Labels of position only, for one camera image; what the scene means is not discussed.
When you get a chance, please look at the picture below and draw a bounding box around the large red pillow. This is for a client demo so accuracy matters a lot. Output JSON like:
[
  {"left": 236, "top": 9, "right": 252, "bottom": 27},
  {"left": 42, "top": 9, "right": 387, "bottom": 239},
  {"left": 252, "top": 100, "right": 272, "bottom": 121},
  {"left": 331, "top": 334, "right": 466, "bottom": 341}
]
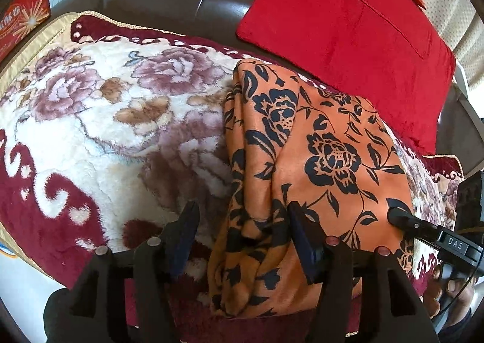
[{"left": 236, "top": 0, "right": 456, "bottom": 156}]

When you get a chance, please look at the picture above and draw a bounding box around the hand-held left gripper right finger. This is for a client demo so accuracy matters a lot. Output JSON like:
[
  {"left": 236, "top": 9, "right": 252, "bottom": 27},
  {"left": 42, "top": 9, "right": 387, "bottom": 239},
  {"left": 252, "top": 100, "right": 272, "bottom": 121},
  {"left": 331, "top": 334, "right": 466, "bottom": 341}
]
[{"left": 288, "top": 202, "right": 439, "bottom": 343}]

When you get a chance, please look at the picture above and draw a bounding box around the maroon white floral blanket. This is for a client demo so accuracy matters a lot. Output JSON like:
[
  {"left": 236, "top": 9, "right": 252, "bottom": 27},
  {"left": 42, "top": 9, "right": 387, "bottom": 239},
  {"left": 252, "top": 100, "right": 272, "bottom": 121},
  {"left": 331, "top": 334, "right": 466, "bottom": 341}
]
[{"left": 0, "top": 10, "right": 464, "bottom": 343}]

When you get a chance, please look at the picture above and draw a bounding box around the orange black floral cloth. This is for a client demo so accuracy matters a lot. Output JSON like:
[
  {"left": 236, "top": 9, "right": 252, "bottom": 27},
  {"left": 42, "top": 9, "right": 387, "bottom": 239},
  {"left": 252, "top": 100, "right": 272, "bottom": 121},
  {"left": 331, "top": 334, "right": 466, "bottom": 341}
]
[{"left": 208, "top": 59, "right": 417, "bottom": 319}]

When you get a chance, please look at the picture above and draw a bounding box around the red cardboard box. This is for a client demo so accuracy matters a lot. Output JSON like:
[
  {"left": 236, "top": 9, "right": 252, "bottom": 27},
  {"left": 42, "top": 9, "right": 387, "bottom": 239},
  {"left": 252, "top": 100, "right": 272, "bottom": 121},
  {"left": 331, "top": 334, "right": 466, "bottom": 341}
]
[{"left": 0, "top": 0, "right": 51, "bottom": 64}]

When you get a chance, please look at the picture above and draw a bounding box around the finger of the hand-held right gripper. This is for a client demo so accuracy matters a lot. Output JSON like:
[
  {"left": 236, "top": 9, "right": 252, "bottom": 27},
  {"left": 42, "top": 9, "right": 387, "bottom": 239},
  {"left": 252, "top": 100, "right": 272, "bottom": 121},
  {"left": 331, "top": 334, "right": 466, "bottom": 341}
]
[{"left": 388, "top": 207, "right": 443, "bottom": 242}]

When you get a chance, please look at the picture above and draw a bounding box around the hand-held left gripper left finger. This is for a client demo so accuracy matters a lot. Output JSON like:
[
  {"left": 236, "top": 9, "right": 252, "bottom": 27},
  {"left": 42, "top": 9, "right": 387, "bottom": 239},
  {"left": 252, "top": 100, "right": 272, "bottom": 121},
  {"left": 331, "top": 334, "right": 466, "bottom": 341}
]
[{"left": 68, "top": 201, "right": 201, "bottom": 343}]

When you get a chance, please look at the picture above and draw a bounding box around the person's right hand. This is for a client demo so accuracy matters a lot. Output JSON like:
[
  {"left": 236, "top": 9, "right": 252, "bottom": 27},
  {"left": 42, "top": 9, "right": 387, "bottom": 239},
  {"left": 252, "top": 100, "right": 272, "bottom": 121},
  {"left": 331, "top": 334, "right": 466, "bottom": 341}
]
[{"left": 423, "top": 265, "right": 475, "bottom": 319}]

